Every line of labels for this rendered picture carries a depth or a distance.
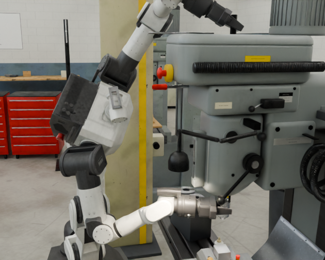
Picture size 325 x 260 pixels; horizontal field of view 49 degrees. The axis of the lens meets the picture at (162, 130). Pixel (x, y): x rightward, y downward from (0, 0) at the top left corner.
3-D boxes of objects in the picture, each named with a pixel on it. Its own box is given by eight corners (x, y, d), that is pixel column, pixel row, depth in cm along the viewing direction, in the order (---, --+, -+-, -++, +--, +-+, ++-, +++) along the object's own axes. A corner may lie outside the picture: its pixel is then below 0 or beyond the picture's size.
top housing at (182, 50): (182, 86, 111) (183, 33, 107) (162, 77, 136) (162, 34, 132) (314, 84, 122) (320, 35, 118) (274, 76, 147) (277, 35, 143)
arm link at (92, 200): (84, 247, 139) (74, 192, 135) (91, 232, 151) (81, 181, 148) (114, 243, 139) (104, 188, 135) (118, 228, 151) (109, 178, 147)
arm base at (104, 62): (90, 80, 159) (98, 79, 149) (101, 53, 160) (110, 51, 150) (119, 94, 166) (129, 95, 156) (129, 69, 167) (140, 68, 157)
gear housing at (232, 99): (208, 116, 117) (210, 85, 114) (186, 103, 140) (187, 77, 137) (299, 113, 125) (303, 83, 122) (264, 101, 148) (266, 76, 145)
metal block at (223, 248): (217, 266, 143) (218, 253, 141) (212, 258, 148) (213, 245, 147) (229, 265, 144) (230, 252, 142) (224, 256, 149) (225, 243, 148)
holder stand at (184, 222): (189, 242, 174) (190, 204, 169) (169, 222, 194) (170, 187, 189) (210, 237, 179) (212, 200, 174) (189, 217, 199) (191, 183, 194)
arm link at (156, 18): (185, -1, 133) (171, 16, 152) (162, -17, 131) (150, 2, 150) (172, 23, 132) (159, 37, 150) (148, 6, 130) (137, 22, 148)
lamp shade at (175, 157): (163, 168, 122) (163, 150, 121) (177, 163, 127) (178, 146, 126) (179, 174, 117) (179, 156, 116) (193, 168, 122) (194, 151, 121)
